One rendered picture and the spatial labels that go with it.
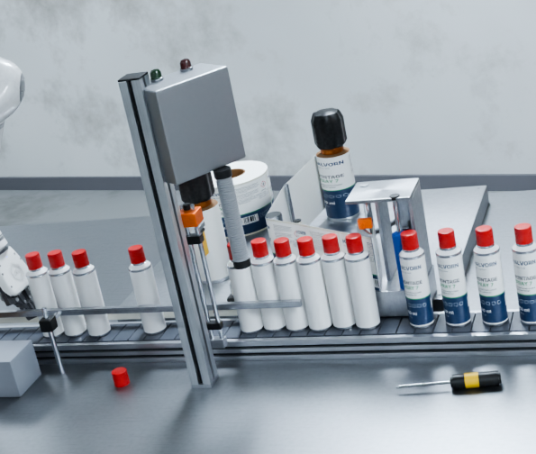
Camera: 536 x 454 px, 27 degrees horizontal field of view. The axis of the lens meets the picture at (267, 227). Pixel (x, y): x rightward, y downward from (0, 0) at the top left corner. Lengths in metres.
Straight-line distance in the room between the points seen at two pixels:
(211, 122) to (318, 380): 0.57
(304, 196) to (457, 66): 2.61
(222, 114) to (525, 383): 0.77
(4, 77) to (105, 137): 4.25
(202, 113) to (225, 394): 0.58
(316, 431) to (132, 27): 4.24
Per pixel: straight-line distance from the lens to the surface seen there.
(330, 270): 2.33
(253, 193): 2.96
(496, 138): 5.41
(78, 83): 6.48
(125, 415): 2.36
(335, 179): 2.88
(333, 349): 2.37
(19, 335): 2.74
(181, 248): 2.26
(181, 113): 2.16
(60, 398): 2.50
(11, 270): 2.65
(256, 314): 2.43
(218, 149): 2.21
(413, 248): 2.27
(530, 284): 2.26
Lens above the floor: 1.95
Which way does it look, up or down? 21 degrees down
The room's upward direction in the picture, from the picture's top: 12 degrees counter-clockwise
